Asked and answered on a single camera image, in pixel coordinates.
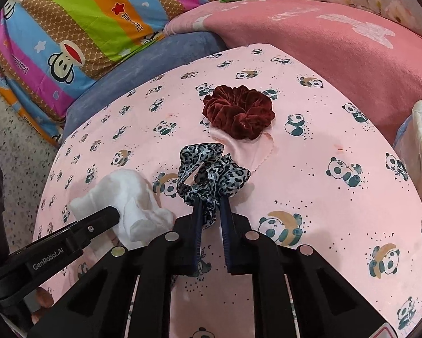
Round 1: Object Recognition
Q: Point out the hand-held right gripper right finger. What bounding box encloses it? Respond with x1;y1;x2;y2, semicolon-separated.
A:
220;197;398;338

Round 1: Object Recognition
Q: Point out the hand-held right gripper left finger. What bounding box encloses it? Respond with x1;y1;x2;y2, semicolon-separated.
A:
28;201;215;338

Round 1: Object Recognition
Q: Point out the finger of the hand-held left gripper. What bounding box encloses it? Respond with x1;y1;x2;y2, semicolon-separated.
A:
58;206;122;245

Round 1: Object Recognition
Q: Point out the leopard print scrunchie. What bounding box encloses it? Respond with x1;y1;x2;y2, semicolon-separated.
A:
177;142;252;229

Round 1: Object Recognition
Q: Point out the pale grey sock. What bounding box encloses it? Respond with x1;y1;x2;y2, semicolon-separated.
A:
70;169;174;247

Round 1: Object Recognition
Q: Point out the person's left hand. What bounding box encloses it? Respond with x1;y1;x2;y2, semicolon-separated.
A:
31;287;54;324

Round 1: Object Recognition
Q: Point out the small pink cloth piece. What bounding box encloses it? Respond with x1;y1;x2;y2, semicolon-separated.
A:
209;127;278;175

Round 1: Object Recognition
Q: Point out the dark red velvet scrunchie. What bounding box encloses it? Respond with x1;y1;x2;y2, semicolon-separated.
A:
203;85;275;139

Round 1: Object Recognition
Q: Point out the pink panda print cloth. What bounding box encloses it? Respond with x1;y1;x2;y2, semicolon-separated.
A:
31;43;422;338

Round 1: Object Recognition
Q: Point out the blue cushion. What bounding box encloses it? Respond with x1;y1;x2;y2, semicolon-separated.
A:
61;31;227;141

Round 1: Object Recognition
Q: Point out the pink blanket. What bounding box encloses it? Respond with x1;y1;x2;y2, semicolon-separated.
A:
163;0;422;145

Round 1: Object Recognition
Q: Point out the colourful monkey-print pillow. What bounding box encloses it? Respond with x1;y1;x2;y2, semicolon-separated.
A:
0;0;220;146

